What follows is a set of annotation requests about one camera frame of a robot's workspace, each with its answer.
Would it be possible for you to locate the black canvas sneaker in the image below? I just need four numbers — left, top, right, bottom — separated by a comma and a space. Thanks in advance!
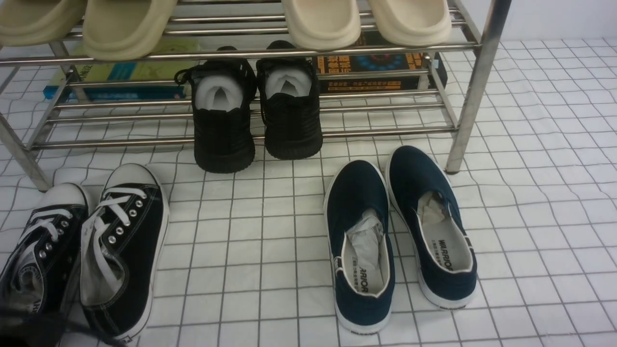
80, 164, 170, 343
1, 183, 90, 314

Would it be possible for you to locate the silver metal shoe rack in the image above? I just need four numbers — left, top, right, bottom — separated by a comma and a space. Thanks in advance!
1, 0, 511, 191

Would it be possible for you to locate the navy slip-on shoe left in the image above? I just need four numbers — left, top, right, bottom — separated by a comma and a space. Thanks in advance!
323, 160, 395, 334

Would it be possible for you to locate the navy slip-on shoe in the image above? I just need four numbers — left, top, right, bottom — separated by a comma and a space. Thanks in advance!
323, 160, 395, 334
385, 145, 477, 310

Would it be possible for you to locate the black knit sneaker right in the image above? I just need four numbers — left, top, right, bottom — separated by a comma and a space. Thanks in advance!
256, 57, 322, 160

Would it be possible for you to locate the black knit sneaker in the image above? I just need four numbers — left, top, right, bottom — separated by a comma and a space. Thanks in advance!
174, 57, 256, 174
256, 57, 322, 160

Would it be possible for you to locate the black knit sneaker left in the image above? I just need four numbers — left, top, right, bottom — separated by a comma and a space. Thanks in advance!
174, 57, 256, 174

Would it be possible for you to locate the cream foam slipper left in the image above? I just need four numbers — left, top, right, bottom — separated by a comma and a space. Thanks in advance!
281, 0, 361, 51

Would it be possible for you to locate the cream foam slipper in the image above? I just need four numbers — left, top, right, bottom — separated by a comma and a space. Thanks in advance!
368, 0, 452, 47
281, 0, 361, 51

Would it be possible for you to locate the black orange box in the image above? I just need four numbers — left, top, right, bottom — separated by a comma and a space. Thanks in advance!
310, 52, 436, 96

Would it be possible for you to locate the navy slip-on shoe right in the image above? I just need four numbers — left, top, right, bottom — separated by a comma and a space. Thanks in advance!
385, 145, 477, 310

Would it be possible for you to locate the cream foam slipper right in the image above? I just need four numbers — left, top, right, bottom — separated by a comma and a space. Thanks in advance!
368, 0, 452, 47

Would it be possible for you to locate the green blue box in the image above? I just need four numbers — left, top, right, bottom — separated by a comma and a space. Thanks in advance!
43, 38, 201, 101

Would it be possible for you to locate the olive foam slipper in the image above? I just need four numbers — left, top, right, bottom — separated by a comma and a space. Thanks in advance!
0, 0, 87, 47
82, 0, 178, 61

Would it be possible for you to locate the olive foam slipper far left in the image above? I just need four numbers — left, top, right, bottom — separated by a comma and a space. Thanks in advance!
0, 0, 87, 47

